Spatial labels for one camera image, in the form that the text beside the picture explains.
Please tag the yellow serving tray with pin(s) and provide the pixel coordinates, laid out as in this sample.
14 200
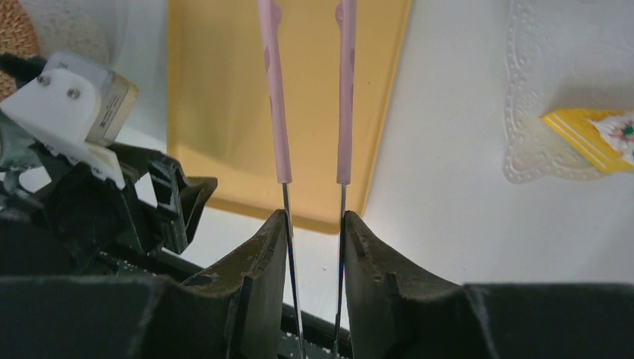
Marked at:
218 112

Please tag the pink handled metal tongs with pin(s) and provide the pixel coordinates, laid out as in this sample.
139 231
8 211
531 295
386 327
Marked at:
346 18

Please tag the white three tier stand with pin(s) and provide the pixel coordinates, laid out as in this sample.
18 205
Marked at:
558 55

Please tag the yellow cream cake slice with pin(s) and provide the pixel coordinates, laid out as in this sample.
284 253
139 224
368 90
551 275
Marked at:
603 137

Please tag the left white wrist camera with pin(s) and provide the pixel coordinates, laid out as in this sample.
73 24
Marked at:
74 106

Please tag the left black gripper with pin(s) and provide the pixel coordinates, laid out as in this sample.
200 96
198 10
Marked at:
56 217

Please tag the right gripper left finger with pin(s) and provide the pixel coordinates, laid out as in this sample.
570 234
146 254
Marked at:
229 310

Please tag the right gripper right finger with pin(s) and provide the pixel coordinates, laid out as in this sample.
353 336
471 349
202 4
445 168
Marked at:
398 309

